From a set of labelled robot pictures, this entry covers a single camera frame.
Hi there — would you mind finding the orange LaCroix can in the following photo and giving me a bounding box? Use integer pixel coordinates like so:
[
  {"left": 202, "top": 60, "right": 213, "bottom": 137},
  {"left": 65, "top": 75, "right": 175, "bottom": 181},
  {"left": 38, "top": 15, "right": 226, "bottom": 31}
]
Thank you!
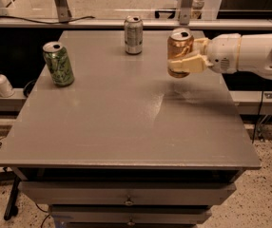
[{"left": 167, "top": 28, "right": 194, "bottom": 78}]

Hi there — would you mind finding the grey lower drawer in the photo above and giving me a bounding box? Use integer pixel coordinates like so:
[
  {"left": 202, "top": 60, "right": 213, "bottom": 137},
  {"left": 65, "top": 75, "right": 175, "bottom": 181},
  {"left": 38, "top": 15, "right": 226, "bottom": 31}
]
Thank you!
[{"left": 49, "top": 205, "right": 211, "bottom": 225}]

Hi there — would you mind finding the grey upper drawer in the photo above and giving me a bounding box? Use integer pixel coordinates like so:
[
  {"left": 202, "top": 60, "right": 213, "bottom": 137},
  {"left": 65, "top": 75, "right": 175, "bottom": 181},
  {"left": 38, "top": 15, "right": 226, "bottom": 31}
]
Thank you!
[{"left": 19, "top": 181, "right": 236, "bottom": 206}]

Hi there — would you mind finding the metal frame post right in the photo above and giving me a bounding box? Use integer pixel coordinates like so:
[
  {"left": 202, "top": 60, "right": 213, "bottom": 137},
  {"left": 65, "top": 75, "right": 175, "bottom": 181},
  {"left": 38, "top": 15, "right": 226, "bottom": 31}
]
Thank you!
[{"left": 179, "top": 0, "right": 193, "bottom": 26}]

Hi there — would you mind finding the metal frame post left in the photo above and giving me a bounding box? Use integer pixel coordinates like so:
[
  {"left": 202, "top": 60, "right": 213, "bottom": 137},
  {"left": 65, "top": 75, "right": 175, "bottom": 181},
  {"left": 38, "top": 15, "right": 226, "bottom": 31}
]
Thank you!
[{"left": 54, "top": 0, "right": 72, "bottom": 23}]

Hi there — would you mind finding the grey drawer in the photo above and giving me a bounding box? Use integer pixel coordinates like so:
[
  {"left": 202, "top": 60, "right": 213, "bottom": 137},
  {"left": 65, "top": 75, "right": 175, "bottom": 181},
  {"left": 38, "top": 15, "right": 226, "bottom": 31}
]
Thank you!
[
  {"left": 19, "top": 181, "right": 236, "bottom": 206},
  {"left": 49, "top": 205, "right": 211, "bottom": 225}
]

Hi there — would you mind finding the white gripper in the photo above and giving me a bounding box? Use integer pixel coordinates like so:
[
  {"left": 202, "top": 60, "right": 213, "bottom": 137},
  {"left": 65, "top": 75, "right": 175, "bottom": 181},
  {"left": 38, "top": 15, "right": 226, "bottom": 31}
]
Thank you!
[{"left": 167, "top": 33, "right": 242, "bottom": 74}]

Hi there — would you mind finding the metal frame post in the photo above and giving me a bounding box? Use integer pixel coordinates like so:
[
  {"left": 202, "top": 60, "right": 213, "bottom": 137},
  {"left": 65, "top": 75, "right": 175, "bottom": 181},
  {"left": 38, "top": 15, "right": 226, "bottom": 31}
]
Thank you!
[
  {"left": 179, "top": 0, "right": 193, "bottom": 26},
  {"left": 54, "top": 0, "right": 72, "bottom": 23}
]

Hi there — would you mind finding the green soda can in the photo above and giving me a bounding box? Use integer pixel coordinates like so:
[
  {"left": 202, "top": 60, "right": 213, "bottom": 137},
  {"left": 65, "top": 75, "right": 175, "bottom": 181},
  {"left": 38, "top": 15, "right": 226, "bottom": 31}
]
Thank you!
[{"left": 43, "top": 42, "right": 74, "bottom": 86}]

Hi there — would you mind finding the black cable on ledge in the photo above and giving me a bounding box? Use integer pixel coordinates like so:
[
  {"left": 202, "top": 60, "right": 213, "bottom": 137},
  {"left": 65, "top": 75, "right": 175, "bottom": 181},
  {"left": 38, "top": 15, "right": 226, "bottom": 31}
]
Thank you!
[{"left": 0, "top": 7, "right": 96, "bottom": 26}]

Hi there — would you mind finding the silver 7up can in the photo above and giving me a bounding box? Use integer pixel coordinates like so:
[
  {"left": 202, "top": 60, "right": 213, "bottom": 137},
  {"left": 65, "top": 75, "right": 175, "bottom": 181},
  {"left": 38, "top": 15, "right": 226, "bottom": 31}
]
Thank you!
[{"left": 124, "top": 16, "right": 143, "bottom": 55}]

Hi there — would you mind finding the white pump bottle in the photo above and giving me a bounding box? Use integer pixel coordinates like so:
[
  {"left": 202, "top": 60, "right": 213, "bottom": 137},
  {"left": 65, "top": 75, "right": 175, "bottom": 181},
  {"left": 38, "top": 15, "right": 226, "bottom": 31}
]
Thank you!
[{"left": 0, "top": 73, "right": 14, "bottom": 98}]

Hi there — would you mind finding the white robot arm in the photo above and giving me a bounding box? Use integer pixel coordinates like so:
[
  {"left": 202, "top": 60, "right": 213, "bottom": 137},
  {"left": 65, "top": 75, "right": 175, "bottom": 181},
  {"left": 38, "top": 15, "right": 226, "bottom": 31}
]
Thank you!
[{"left": 167, "top": 28, "right": 272, "bottom": 80}]

